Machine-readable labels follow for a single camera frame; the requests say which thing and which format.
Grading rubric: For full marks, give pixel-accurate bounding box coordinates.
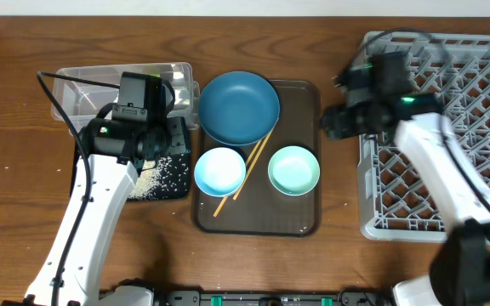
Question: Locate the pile of white rice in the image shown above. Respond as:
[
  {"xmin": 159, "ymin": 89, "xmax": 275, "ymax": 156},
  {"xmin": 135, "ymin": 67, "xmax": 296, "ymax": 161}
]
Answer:
[{"xmin": 128, "ymin": 154, "xmax": 191, "ymax": 201}]

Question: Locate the light blue bowl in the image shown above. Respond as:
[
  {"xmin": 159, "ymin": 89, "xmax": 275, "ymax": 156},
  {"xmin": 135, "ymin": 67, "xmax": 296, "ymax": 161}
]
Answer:
[{"xmin": 194, "ymin": 147, "xmax": 246, "ymax": 197}]

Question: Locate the dark blue plate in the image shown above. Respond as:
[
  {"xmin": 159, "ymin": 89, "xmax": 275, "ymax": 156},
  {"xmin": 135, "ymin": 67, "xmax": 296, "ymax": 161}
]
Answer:
[{"xmin": 198, "ymin": 71, "xmax": 281, "ymax": 146}]

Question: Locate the mint green bowl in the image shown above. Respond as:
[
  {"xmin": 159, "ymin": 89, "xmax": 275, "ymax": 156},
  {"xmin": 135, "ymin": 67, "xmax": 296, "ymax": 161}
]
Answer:
[{"xmin": 267, "ymin": 145, "xmax": 321, "ymax": 196}]

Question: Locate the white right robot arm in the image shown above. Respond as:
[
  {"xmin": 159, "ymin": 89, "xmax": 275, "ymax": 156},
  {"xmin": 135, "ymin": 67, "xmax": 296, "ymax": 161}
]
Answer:
[{"xmin": 321, "ymin": 52, "xmax": 490, "ymax": 305}]

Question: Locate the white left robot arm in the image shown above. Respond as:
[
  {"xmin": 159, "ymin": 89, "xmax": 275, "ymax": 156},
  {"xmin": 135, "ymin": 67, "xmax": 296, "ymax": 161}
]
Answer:
[{"xmin": 20, "ymin": 72, "xmax": 191, "ymax": 305}]

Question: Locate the black waste tray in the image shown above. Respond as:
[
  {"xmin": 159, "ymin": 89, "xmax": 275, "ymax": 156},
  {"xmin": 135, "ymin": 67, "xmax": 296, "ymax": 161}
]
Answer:
[{"xmin": 71, "ymin": 116, "xmax": 191, "ymax": 204}]

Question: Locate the clear plastic waste bin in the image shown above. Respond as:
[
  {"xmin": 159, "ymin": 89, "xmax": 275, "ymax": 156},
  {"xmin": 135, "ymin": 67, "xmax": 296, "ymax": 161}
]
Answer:
[{"xmin": 53, "ymin": 62, "xmax": 200, "ymax": 130}]

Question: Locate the grey dishwasher rack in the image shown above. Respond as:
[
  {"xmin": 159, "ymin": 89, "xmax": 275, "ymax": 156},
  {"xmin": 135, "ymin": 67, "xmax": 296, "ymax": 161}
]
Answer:
[{"xmin": 356, "ymin": 31, "xmax": 490, "ymax": 243}]

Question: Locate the wooden chopstick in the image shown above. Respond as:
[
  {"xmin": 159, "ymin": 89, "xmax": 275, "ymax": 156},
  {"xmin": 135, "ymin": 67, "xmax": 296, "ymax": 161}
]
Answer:
[
  {"xmin": 213, "ymin": 129, "xmax": 274, "ymax": 218},
  {"xmin": 232, "ymin": 133, "xmax": 271, "ymax": 201}
]

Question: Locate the brown serving tray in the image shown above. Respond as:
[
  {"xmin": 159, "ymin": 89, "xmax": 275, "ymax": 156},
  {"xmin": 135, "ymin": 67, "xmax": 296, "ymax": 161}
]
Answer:
[{"xmin": 191, "ymin": 80, "xmax": 321, "ymax": 238}]

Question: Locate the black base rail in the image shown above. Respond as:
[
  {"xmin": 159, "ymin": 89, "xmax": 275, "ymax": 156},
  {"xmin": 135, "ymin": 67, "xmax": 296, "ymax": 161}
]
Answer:
[{"xmin": 100, "ymin": 280, "xmax": 395, "ymax": 306}]

